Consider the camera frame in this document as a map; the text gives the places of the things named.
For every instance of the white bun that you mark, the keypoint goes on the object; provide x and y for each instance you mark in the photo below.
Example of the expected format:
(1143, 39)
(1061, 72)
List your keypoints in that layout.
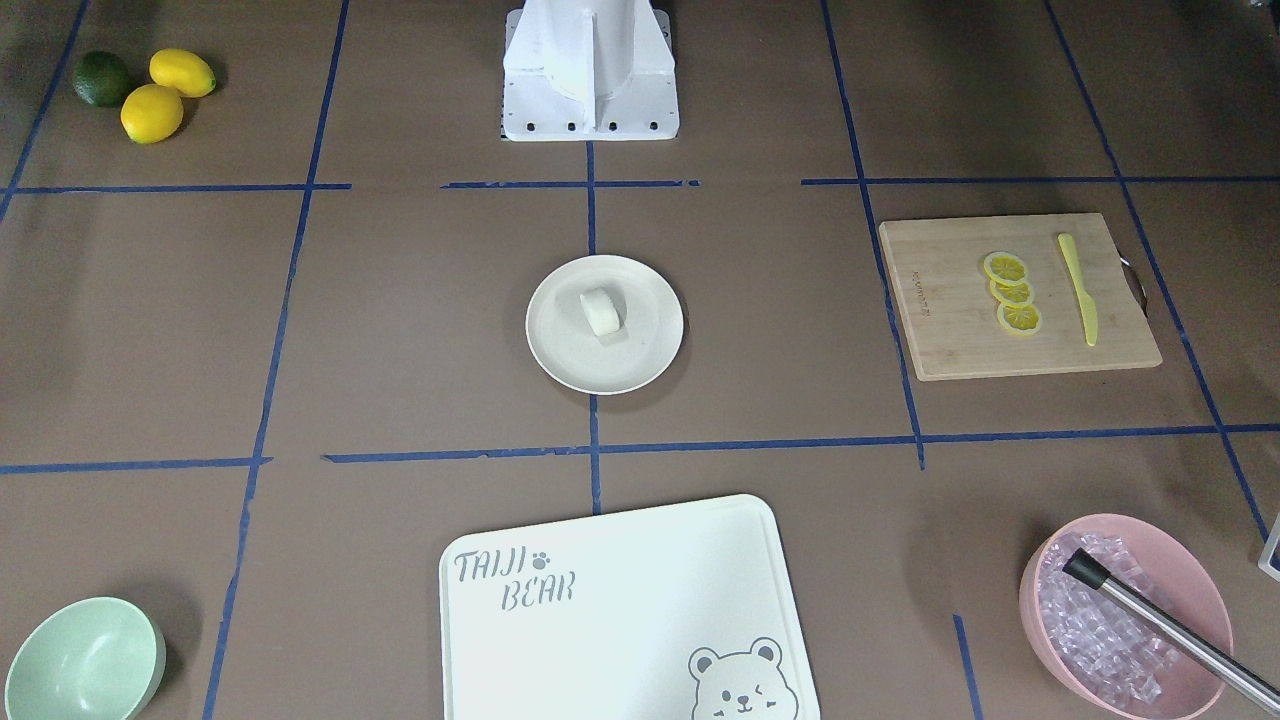
(600, 312)

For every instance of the cream round plate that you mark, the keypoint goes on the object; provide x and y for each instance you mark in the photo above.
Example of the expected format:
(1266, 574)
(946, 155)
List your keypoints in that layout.
(564, 347)

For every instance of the white bear tray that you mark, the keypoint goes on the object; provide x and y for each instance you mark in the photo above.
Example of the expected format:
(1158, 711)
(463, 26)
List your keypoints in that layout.
(683, 611)

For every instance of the bamboo cutting board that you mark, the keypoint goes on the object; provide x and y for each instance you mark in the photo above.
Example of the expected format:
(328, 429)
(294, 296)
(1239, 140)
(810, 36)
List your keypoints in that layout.
(948, 314)

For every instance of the lemon slice top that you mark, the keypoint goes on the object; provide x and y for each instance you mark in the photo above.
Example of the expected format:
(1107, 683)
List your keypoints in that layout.
(1005, 268)

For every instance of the lemon slice middle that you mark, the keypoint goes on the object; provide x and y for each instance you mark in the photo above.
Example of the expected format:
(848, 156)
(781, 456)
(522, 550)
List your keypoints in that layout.
(1013, 295)

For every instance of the yellow plastic knife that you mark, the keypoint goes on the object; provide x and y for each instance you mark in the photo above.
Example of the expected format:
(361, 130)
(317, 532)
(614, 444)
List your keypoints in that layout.
(1084, 300)

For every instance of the yellow lemon upper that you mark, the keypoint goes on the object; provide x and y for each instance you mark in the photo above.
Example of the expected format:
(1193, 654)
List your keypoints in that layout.
(184, 71)

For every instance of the yellow lemon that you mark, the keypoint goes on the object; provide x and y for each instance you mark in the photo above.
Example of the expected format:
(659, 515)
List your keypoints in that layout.
(152, 113)
(184, 71)

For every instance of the yellow lemon lower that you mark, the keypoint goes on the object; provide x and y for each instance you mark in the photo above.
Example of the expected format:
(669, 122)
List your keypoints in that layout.
(152, 113)

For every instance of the pink bowl with ice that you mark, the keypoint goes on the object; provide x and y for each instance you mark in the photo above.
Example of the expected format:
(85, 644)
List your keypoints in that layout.
(1107, 654)

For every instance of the green lime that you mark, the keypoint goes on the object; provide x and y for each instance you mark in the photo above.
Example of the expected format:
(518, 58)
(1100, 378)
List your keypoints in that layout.
(102, 80)

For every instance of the green bowl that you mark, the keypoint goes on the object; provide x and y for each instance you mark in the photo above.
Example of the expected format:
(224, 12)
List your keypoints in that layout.
(100, 658)

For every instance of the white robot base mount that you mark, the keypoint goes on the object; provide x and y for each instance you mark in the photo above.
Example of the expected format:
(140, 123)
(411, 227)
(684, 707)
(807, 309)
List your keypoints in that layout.
(589, 71)

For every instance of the metal ice scoop handle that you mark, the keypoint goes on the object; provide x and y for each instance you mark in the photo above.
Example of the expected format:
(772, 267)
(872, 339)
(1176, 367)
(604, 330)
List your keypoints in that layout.
(1083, 567)

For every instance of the metal cutting board handle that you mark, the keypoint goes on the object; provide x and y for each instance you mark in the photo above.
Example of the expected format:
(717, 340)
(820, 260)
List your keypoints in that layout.
(1136, 285)

